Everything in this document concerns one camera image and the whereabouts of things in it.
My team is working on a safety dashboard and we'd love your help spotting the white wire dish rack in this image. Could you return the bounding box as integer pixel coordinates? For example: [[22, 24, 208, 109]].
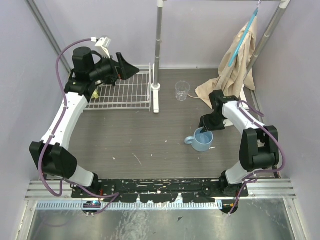
[[85, 64, 154, 111]]

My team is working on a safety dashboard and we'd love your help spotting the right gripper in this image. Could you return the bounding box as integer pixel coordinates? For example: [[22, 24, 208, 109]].
[[199, 113, 227, 134]]

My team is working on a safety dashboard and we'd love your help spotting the blue cable duct strip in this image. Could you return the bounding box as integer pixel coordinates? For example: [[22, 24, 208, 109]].
[[35, 200, 223, 211]]

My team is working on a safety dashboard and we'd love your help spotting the blue clothes hanger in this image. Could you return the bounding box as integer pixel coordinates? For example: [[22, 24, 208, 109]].
[[227, 7, 259, 67]]

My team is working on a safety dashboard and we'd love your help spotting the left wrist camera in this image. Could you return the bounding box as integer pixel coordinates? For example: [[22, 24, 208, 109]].
[[90, 36, 111, 59]]

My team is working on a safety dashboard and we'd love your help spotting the blue mug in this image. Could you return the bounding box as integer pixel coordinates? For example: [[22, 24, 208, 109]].
[[184, 127, 214, 152]]

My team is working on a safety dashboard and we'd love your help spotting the clear plastic cup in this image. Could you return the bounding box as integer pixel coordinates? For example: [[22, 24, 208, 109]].
[[175, 81, 191, 102]]

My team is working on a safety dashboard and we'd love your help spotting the beige cloth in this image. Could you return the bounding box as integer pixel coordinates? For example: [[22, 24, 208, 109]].
[[195, 17, 258, 108]]

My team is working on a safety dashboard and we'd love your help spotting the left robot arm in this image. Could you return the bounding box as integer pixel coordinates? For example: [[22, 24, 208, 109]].
[[29, 47, 140, 198]]

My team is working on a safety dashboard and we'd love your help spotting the yellow mug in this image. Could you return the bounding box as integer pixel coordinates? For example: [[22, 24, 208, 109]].
[[91, 89, 100, 99]]

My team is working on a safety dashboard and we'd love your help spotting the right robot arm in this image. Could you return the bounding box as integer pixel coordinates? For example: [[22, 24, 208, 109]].
[[199, 90, 280, 197]]

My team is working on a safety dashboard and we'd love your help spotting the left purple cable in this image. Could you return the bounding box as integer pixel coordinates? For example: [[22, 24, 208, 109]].
[[37, 37, 120, 216]]

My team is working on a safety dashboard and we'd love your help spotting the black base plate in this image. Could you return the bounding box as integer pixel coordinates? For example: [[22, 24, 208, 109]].
[[71, 177, 250, 204]]

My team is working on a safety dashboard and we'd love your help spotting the metal clothes rack frame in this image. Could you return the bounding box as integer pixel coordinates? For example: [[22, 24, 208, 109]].
[[151, 0, 291, 114]]

